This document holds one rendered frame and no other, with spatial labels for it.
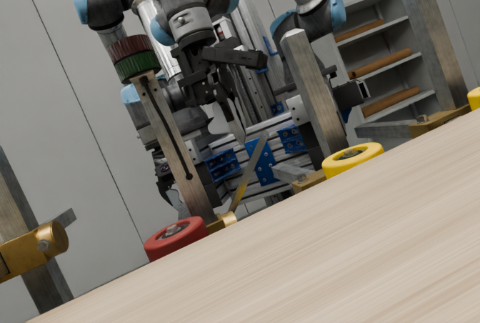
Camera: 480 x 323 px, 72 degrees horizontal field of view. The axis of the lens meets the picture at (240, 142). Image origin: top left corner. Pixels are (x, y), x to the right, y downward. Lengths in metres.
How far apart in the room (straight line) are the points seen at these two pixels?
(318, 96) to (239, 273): 0.37
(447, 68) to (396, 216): 0.47
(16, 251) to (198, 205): 0.26
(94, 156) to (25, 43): 1.11
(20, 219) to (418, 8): 0.72
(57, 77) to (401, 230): 3.21
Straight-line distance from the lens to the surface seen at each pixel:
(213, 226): 0.53
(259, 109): 1.35
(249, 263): 0.28
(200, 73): 0.60
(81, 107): 3.26
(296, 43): 0.57
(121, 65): 0.48
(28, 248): 0.57
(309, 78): 0.57
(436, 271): 0.20
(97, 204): 3.26
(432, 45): 0.70
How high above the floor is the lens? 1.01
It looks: 5 degrees down
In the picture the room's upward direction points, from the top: 23 degrees counter-clockwise
